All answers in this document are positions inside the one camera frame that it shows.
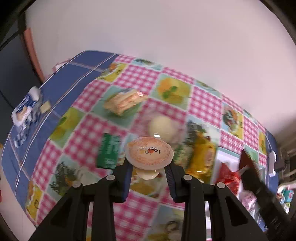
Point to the white box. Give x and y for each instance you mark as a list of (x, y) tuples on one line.
[(227, 157)]

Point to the jelly cup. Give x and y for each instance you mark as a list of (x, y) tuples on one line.
[(148, 151)]

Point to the white power adapter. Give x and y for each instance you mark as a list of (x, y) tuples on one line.
[(272, 164)]

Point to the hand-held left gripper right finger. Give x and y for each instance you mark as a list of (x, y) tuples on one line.
[(170, 183)]

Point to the small beige block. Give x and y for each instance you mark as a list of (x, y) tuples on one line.
[(45, 107)]

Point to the beige snack packet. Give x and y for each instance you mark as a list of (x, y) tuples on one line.
[(123, 102)]

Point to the yellow snack packet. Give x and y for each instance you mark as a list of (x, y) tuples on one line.
[(202, 157)]

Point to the pink board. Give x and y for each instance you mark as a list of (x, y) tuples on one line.
[(34, 55)]

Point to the red clear-window snack packet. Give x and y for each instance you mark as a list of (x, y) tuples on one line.
[(229, 177)]

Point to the colourful packets beside table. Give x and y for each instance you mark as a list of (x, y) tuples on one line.
[(285, 194)]

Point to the green snack packet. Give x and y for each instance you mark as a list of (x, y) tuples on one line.
[(108, 150)]

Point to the pink checkered fruit tablecloth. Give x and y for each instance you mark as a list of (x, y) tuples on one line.
[(92, 129)]

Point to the white paper scrap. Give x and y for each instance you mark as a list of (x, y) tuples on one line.
[(57, 66)]

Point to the blue white crumpled packet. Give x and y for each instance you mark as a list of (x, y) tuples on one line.
[(25, 109)]

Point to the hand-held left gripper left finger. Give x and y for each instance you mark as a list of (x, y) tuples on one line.
[(127, 180)]

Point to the blue grid tablecloth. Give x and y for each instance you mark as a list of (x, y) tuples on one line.
[(57, 76)]

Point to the clear-wrapped white bun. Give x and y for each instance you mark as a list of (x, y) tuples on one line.
[(161, 126)]

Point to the dark cabinet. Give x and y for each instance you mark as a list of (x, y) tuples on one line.
[(13, 69)]

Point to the dark power adapter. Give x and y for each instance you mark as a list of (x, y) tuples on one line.
[(282, 160)]

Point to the pink snack packet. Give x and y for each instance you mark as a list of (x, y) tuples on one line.
[(248, 199)]

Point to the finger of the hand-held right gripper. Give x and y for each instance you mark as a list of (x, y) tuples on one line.
[(261, 194)]

